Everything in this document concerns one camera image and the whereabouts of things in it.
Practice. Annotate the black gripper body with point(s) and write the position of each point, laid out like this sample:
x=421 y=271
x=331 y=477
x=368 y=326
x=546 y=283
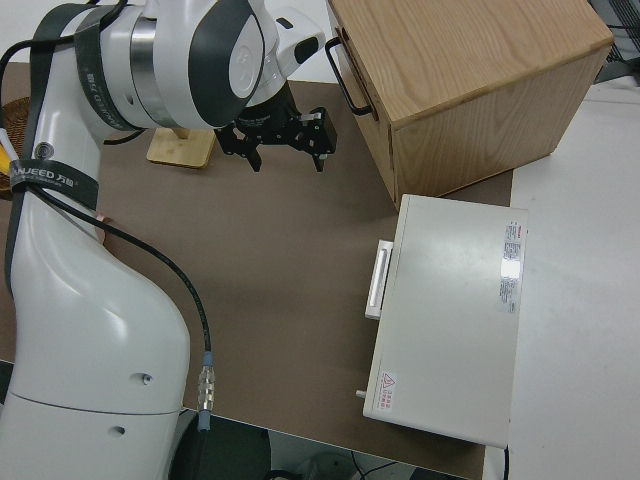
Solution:
x=280 y=125

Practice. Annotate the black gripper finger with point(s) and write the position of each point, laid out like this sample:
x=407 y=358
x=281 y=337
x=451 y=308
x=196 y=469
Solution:
x=319 y=161
x=254 y=157

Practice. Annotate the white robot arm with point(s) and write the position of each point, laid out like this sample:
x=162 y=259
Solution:
x=75 y=325

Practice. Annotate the wooden mug rack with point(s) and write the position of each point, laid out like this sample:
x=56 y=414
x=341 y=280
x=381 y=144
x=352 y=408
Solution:
x=175 y=150

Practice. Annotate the brown table mat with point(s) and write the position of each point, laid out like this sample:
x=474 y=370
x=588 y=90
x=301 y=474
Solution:
x=275 y=240

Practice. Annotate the wooden cabinet box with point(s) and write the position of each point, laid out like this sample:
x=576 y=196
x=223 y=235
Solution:
x=475 y=75

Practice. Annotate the white toaster oven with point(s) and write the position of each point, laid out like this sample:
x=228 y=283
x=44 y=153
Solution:
x=450 y=300

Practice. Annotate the brown wicker basket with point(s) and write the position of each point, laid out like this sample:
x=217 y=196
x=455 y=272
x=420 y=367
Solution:
x=15 y=120

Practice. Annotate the yellow corn cob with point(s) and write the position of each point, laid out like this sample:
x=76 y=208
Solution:
x=4 y=157

